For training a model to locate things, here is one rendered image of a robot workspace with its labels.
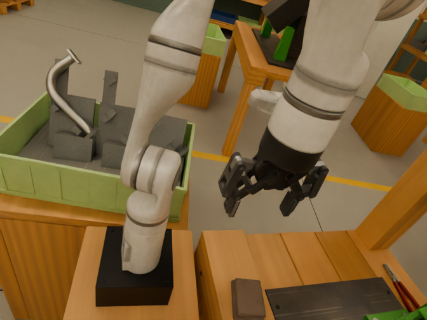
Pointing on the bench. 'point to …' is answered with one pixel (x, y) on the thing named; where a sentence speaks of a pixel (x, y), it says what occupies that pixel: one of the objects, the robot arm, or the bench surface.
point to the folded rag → (247, 300)
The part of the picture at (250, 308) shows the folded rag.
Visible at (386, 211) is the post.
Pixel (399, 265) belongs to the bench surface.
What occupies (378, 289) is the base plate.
